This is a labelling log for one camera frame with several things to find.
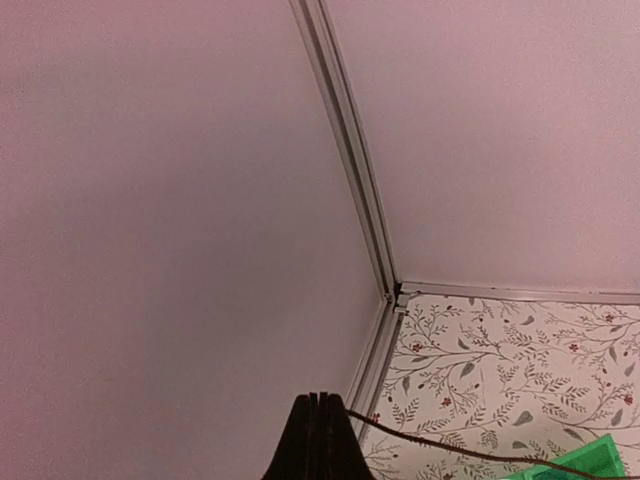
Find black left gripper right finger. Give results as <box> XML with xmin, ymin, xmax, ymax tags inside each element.
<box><xmin>317</xmin><ymin>392</ymin><xmax>373</xmax><ymax>480</ymax></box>

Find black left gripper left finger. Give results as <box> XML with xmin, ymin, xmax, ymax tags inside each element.
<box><xmin>262</xmin><ymin>393</ymin><xmax>318</xmax><ymax>480</ymax></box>

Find dark brown cable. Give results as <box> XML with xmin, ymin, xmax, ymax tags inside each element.
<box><xmin>344</xmin><ymin>408</ymin><xmax>640</xmax><ymax>480</ymax></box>

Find floral table mat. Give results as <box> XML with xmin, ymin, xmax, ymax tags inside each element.
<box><xmin>363</xmin><ymin>295</ymin><xmax>639</xmax><ymax>479</ymax></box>

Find green bin right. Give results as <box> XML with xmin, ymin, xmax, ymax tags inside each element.
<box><xmin>506</xmin><ymin>434</ymin><xmax>627</xmax><ymax>480</ymax></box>

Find left aluminium corner post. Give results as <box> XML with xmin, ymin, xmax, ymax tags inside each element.
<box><xmin>289</xmin><ymin>1</ymin><xmax>401</xmax><ymax>306</ymax></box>

